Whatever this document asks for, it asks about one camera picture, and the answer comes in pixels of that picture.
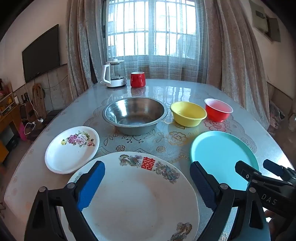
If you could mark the yellow plastic bowl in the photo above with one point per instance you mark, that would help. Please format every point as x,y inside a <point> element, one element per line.
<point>187,113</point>

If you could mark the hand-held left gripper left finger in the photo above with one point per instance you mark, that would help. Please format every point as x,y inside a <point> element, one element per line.
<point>91,185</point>

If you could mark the wall electrical box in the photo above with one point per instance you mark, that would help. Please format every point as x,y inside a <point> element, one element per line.
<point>266,20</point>

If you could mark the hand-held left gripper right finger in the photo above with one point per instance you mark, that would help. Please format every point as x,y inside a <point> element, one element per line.
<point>203,185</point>

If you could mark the teal plastic plate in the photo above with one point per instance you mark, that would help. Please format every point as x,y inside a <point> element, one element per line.
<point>219,153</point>

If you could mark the wooden cabinet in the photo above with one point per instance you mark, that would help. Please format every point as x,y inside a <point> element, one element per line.
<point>9,115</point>

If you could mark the dark electronic box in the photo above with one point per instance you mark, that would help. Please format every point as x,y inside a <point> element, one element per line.
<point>24,111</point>

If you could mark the wooden folding chair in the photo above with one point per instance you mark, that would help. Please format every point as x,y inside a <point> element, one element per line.
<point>38,99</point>

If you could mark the printed sofa cushion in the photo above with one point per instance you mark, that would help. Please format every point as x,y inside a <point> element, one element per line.
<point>276,115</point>

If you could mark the red plastic bowl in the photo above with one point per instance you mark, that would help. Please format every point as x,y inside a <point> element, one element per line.
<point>216,113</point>

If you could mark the white electric kettle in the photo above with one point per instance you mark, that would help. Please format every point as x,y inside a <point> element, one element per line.
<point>114,78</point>

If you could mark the beige textured curtain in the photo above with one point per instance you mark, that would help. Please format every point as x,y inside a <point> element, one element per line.
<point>81,46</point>
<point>240,58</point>

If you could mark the pink bag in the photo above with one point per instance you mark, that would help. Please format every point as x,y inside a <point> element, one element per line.
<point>23,132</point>

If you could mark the barred window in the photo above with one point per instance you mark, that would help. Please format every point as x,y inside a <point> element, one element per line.
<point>150,23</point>

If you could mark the white sheer curtain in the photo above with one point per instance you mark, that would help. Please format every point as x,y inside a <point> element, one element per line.
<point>161,64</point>

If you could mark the person's right hand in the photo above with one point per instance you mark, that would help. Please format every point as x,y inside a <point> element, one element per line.
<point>271,216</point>

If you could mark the small white floral plate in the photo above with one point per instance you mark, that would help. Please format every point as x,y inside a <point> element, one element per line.
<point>69,155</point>

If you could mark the large white dragon print plate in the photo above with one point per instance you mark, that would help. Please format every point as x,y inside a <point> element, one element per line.
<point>138,197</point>

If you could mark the black wall television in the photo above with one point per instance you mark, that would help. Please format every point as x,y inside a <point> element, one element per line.
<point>41,55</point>

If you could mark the stainless steel bowl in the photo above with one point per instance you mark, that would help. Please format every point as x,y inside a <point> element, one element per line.
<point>135,113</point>

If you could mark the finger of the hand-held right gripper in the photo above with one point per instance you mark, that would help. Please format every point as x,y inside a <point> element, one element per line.
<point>245,170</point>
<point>274,166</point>

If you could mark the red mug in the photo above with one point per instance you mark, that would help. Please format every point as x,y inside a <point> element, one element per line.
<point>137,80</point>

